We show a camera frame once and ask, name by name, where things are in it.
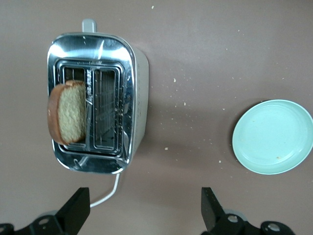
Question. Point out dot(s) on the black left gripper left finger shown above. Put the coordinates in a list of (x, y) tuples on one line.
[(75, 210)]

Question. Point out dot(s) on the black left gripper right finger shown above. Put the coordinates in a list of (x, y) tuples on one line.
[(212, 215)]

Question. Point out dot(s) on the brown bread slice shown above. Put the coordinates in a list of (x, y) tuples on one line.
[(71, 112)]

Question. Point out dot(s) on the mint green plate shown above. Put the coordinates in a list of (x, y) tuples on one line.
[(271, 137)]

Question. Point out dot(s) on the beige chrome toaster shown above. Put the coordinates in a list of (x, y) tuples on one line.
[(73, 49)]

